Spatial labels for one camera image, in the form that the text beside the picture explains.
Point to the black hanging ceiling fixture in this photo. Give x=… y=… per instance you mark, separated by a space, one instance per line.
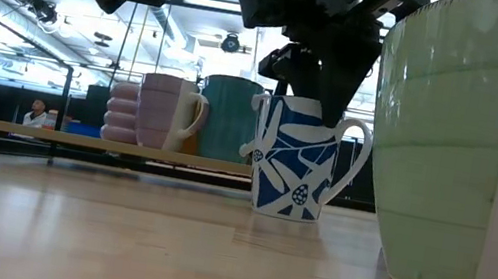
x=36 y=2

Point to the blue box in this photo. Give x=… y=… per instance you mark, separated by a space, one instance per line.
x=83 y=129

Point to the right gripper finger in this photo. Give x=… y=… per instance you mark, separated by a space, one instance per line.
x=346 y=74
x=296 y=71

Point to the black round ceiling fixture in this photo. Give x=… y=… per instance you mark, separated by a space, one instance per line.
x=230 y=43

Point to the blue white patterned mug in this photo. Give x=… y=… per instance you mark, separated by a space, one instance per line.
x=295 y=167

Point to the person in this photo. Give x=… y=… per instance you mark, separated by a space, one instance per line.
x=35 y=119

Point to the black partition panel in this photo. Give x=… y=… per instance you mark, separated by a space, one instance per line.
x=365 y=184

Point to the black aluminium rig frame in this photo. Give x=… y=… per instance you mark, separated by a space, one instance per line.
x=202 y=177

